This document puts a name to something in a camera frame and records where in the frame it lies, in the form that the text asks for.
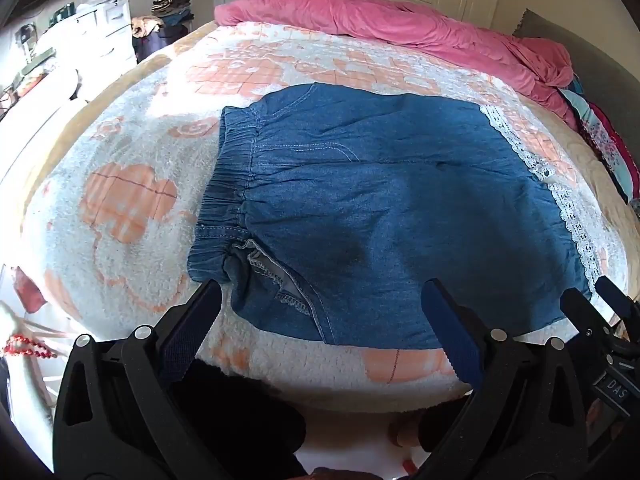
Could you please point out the white drawer dresser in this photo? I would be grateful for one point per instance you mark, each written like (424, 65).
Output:
(110, 30)

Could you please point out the white orange fleece blanket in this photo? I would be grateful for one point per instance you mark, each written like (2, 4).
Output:
(125, 240)

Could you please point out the grey headboard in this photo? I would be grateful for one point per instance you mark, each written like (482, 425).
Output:
(600, 60)

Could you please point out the pile of folded clothes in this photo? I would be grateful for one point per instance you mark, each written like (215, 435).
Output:
(172, 7)
(155, 46)

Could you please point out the teal floral pillow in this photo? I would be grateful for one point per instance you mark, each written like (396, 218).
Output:
(607, 145)

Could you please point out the blue denim pants lace hem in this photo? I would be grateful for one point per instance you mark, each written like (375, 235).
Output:
(375, 200)

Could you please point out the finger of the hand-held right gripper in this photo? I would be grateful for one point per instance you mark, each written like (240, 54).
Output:
(582, 312)
(615, 295)

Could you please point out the person's dark clothing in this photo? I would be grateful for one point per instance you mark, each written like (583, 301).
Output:
(240, 420)

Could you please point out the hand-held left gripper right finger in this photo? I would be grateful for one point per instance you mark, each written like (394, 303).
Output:
(450, 325)

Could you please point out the pink duvet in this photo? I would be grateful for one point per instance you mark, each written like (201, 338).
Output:
(400, 15)

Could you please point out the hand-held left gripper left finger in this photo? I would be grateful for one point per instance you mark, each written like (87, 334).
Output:
(184, 332)

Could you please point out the red cloth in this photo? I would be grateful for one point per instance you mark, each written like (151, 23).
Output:
(29, 290)

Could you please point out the tan garment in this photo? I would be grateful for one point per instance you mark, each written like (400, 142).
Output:
(146, 26)

